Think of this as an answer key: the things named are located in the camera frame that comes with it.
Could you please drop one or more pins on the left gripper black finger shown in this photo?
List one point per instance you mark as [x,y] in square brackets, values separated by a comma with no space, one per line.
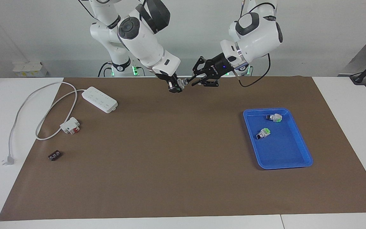
[202,65]
[210,82]

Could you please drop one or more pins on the white power strip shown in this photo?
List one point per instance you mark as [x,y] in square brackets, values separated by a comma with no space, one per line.
[102,101]

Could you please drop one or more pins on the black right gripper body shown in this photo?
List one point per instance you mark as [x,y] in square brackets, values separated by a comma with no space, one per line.
[167,77]

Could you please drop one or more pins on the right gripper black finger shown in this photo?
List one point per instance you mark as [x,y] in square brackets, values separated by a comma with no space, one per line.
[174,87]
[178,79]

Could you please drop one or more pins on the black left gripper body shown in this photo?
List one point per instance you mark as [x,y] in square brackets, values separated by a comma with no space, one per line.
[221,66]

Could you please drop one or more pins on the small black terminal block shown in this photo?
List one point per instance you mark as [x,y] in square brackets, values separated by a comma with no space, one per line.
[55,156]

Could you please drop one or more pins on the white cardboard box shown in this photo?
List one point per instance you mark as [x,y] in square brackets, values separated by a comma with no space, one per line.
[27,69]

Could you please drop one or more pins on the green white push-button switch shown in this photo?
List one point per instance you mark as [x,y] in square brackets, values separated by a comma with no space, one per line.
[264,133]
[182,83]
[275,117]

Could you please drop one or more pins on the brown paper mat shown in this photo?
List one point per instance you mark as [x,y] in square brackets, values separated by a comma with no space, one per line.
[183,159]

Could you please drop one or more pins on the blue plastic tray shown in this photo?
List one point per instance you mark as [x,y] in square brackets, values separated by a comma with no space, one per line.
[284,149]

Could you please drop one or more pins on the white red circuit breaker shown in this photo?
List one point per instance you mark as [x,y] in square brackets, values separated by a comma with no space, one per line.
[70,125]

